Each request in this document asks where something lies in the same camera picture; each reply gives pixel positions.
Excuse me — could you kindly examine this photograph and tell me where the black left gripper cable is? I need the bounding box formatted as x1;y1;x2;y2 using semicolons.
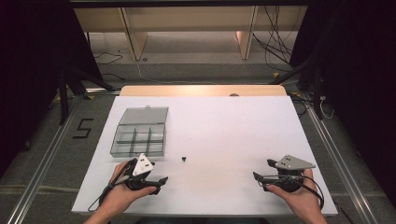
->
87;158;138;213

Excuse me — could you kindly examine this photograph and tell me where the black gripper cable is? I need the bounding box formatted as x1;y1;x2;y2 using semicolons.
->
259;174;326;211
87;158;138;213

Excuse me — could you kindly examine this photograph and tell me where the aluminium floor rail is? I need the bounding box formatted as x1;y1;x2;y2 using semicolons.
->
305;104;380;224
5;92;89;224

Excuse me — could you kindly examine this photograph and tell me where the dark curtain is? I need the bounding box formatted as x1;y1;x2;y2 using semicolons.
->
0;0;105;178
289;0;396;202

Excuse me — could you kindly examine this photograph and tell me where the person's left hand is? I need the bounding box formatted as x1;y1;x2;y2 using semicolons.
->
99;159;158;217

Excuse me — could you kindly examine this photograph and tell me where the light wooden desk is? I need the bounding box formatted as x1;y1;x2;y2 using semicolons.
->
73;5;308;62

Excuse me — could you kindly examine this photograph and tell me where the short white cable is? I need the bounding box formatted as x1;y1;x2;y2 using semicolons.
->
318;95;336;121

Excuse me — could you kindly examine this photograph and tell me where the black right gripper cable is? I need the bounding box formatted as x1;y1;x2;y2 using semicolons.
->
259;174;326;211

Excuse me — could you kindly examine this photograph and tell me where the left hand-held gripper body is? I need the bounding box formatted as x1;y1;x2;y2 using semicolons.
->
124;152;158;191

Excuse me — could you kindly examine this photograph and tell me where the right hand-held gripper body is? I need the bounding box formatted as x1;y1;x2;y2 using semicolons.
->
274;154;317;193

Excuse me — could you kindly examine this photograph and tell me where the bundle of black cables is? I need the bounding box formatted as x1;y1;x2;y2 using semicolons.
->
251;5;301;65

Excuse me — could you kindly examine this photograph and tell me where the black floor cable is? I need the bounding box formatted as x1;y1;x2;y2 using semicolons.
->
92;50;126;82

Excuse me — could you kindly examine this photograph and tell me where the person's right hand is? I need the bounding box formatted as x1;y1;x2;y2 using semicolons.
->
266;168;325;219

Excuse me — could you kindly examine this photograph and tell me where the clear plastic compartment box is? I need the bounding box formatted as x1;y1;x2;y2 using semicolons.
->
109;105;170;159

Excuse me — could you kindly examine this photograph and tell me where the black metal stand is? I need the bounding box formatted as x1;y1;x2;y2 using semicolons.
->
268;55;325;121
56;65;118;126

